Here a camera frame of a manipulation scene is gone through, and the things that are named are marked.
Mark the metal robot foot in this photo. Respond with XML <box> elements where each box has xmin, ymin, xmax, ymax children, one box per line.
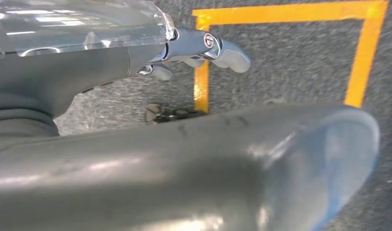
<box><xmin>144</xmin><ymin>103</ymin><xmax>207</xmax><ymax>124</ymax></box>

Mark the yellow floor tape square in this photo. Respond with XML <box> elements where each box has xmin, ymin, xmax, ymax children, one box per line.
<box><xmin>192</xmin><ymin>0</ymin><xmax>390</xmax><ymax>113</ymax></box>

